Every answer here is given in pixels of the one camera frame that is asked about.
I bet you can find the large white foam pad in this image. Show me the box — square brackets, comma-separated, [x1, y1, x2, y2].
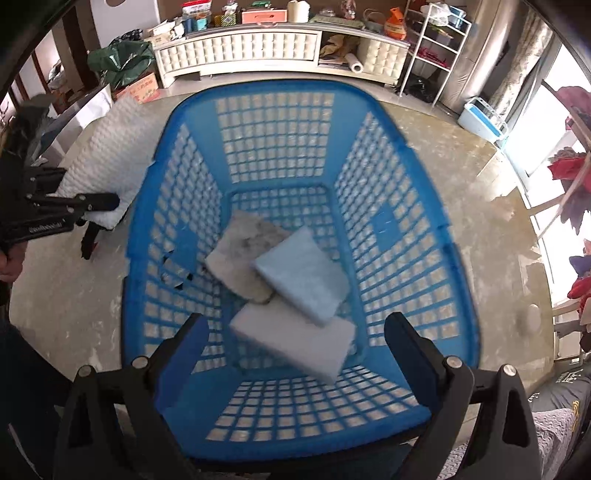
[56, 95, 170, 230]

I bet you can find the white sponge block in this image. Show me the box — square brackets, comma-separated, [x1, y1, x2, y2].
[229, 296, 356, 384]

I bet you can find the light blue sponge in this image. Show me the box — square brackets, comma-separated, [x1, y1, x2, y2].
[253, 227, 351, 327]

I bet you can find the grey stained sponge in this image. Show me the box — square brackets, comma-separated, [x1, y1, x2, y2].
[205, 210, 290, 304]

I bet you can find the person's left hand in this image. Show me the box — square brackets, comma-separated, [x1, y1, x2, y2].
[0, 242, 28, 284]

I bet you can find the black plush toy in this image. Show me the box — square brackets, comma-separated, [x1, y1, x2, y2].
[81, 222, 102, 260]

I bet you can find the small white round object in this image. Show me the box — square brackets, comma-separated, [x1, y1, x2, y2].
[518, 303, 542, 336]

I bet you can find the orange cardboard box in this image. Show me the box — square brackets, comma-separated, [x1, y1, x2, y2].
[114, 72, 159, 104]

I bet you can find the green plastic bag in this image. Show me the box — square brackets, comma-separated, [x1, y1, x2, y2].
[87, 40, 155, 91]

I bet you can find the blue plastic laundry basket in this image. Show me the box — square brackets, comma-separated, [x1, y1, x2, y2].
[122, 79, 480, 462]

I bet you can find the clothes drying rack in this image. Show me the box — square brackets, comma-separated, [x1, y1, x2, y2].
[532, 86, 590, 354]

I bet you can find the white blue storage box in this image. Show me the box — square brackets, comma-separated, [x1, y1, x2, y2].
[457, 97, 509, 143]

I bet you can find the pink drawer box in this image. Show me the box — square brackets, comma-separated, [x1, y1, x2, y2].
[240, 9, 287, 25]

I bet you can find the white plastic canister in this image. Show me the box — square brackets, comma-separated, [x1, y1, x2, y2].
[287, 0, 311, 23]

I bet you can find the paper towel roll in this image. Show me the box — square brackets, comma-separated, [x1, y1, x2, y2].
[345, 53, 363, 74]

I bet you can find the white TV cabinet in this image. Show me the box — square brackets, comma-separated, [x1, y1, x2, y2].
[154, 23, 409, 87]

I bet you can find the white metal shelf rack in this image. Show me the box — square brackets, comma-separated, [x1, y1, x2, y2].
[399, 1, 472, 106]

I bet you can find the orange jug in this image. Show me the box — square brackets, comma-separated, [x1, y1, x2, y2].
[384, 7, 407, 41]

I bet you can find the black rubber ring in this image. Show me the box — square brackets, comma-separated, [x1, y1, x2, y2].
[158, 250, 195, 291]

